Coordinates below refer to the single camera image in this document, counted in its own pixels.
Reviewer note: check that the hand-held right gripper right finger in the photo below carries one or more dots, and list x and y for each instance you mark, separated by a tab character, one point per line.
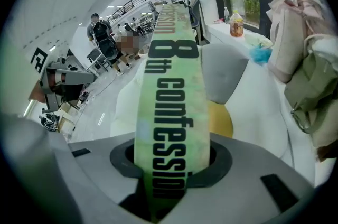
245	191

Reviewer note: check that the blue fluffy item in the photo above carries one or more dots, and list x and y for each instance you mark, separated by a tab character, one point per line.
261	54

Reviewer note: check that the cardboard box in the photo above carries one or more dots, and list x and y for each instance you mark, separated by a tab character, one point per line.
69	114

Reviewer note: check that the yellow cushion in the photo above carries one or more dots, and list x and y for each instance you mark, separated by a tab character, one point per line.
220	120

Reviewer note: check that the light green cloth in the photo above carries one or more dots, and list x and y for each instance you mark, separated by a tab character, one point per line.
257	40

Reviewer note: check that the olive green backpack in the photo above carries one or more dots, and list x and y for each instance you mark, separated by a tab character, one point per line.
314	85

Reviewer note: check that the clear plastic bottle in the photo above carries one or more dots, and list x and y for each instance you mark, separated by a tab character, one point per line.
226	15

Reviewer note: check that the large orange drink bottle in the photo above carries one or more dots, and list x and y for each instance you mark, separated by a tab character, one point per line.
236	24

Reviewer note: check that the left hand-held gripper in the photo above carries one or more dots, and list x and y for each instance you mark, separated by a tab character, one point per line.
56	85

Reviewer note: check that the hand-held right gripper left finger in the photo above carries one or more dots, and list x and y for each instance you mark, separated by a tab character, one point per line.
66	180

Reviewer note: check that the green book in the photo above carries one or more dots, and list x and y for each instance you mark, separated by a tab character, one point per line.
171	101

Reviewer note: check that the window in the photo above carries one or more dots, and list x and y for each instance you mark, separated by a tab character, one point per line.
251	3

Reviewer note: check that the beige pink bag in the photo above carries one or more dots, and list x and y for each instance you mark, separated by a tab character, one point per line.
286	40

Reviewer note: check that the metal frame table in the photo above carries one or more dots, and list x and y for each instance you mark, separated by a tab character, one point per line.
99	63

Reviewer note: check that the black office chair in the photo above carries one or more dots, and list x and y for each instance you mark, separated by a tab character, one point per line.
108	49

